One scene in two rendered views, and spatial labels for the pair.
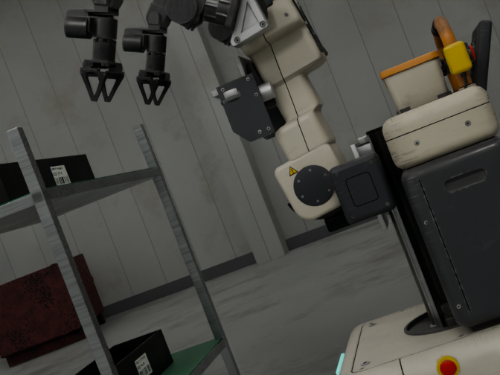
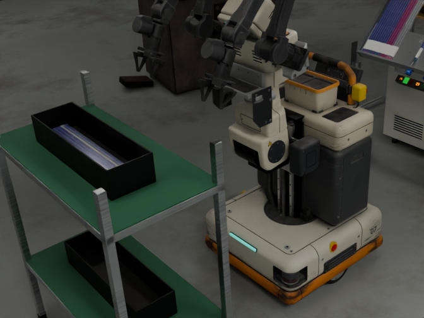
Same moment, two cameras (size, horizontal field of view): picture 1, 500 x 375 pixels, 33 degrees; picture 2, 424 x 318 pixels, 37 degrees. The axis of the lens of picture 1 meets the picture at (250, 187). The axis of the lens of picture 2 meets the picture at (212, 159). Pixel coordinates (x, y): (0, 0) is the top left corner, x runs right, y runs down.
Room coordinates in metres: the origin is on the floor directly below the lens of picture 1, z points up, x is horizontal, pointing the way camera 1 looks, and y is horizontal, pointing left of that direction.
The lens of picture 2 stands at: (0.80, 1.78, 2.02)
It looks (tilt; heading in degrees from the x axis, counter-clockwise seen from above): 29 degrees down; 311
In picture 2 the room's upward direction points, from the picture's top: 4 degrees counter-clockwise
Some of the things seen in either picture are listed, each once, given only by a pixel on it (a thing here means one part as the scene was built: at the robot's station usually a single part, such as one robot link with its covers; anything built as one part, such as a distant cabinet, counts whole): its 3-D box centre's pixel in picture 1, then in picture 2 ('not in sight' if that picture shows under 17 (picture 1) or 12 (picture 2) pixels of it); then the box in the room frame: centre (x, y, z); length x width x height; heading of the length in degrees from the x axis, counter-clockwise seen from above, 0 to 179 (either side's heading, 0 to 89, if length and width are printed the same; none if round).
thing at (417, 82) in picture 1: (416, 85); (310, 90); (2.18, -0.49, 0.87); 0.23 x 0.15 x 0.11; 168
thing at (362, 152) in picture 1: (338, 194); (276, 153); (2.18, -0.21, 0.68); 0.28 x 0.27 x 0.25; 168
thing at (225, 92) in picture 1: (254, 99); (242, 92); (2.26, -0.10, 0.99); 0.28 x 0.16 x 0.22; 168
